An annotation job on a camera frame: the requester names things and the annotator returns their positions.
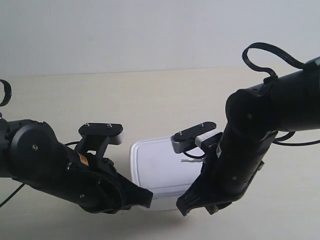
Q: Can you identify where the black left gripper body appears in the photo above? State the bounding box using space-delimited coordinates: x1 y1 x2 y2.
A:
32 146 126 213

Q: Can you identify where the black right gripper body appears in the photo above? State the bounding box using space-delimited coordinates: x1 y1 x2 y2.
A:
199 127 278 200

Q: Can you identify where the white lidded plastic container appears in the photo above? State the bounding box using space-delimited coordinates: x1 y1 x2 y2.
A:
129 137 202 211

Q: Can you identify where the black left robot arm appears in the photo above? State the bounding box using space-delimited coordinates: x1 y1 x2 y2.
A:
0 119 153 214

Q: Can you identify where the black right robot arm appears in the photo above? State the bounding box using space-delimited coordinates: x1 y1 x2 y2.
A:
171 58 320 216

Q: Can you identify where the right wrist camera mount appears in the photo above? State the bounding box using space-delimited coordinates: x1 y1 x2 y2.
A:
170 121 221 154

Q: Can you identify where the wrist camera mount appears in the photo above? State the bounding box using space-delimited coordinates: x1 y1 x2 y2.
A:
74 122 124 160
170 121 221 154

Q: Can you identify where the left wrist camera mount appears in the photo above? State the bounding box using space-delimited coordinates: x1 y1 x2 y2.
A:
74 122 124 160

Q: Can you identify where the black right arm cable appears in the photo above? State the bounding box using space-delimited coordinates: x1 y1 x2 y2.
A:
241 42 320 146

